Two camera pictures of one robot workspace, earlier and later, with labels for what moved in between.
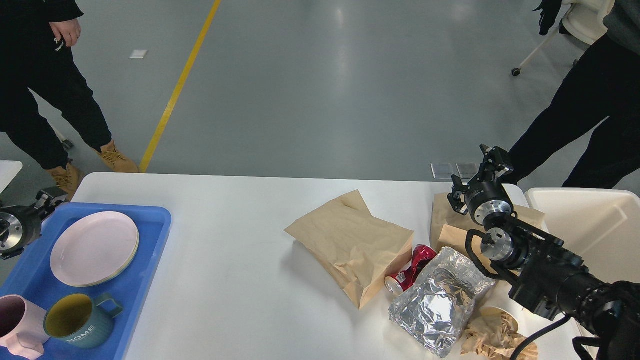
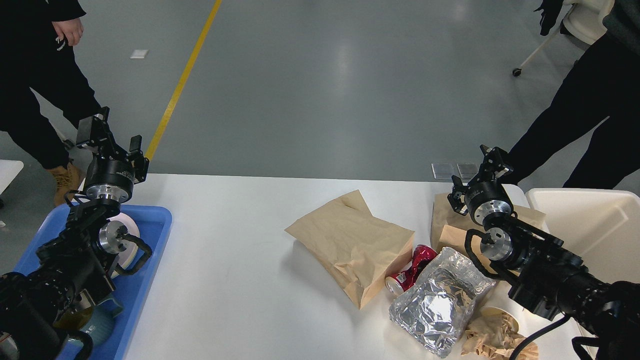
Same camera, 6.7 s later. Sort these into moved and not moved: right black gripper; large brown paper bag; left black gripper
Moved: left black gripper
Not moved: right black gripper; large brown paper bag
